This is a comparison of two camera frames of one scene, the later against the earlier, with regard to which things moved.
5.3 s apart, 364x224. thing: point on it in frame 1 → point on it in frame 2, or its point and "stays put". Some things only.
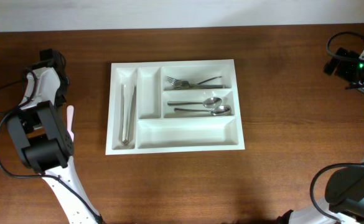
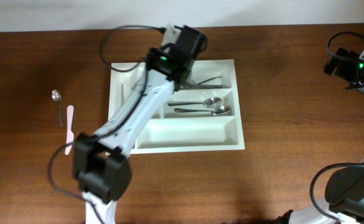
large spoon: x=215 y=111 stays put
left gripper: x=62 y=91 → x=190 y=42
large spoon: x=210 y=102 stays put
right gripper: x=342 y=71 stays put
